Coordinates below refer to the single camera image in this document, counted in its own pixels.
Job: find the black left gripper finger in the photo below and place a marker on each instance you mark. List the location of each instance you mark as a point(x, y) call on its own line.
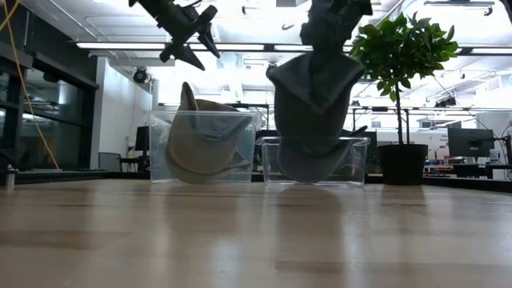
point(186, 58)
point(209, 44)

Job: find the grey bucket hat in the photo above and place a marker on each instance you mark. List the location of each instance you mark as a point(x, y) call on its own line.
point(316, 170)
point(312, 104)

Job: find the black ceiling spotlight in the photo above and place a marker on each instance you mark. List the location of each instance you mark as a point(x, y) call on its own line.
point(272, 66)
point(140, 75)

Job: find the long ceiling light bar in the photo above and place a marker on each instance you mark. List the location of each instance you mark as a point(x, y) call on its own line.
point(132, 46)

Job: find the tall clear plastic bin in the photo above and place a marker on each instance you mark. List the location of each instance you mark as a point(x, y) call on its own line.
point(158, 140)

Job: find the green leafy plant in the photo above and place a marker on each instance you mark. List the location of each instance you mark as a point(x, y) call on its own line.
point(416, 52)

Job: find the small black monitor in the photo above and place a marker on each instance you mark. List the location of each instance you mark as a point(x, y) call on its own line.
point(142, 138)

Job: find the grey office chair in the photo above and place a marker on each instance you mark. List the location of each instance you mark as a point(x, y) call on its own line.
point(109, 162)

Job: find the low clear plastic bin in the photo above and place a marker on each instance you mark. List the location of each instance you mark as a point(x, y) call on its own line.
point(360, 160)

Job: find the black plant pot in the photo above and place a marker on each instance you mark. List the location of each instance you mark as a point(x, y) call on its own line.
point(402, 164)

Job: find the black computer monitor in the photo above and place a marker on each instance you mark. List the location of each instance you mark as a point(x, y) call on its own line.
point(471, 142)

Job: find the small white post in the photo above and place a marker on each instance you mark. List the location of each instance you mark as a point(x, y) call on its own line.
point(10, 180)

